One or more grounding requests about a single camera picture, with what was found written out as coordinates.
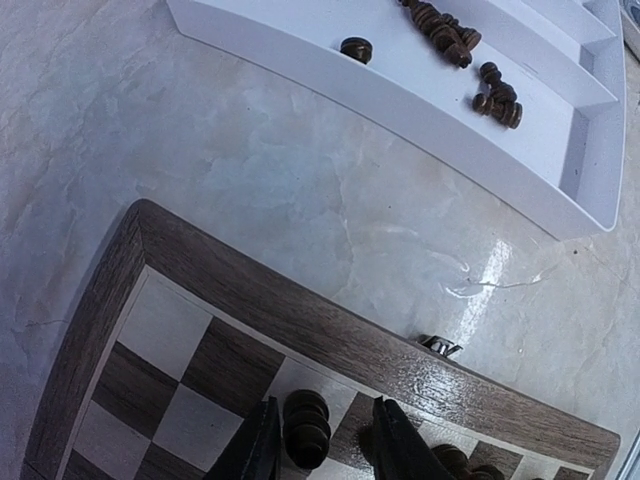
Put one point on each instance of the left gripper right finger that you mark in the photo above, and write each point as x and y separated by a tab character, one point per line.
399	452

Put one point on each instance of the dark chess piece back rank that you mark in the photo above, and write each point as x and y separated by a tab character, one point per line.
306	429

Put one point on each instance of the metal board clasp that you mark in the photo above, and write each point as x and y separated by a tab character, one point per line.
439	345

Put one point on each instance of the pile of dark chess pieces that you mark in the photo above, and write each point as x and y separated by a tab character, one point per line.
455	44

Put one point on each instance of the white plastic tray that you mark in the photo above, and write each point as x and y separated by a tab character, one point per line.
525	98

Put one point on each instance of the grey spiral coaster plate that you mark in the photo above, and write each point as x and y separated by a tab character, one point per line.
630	17

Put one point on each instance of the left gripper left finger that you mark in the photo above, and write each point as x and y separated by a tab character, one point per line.
254	451

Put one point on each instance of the wooden chess board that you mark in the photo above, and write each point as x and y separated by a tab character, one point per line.
178	336

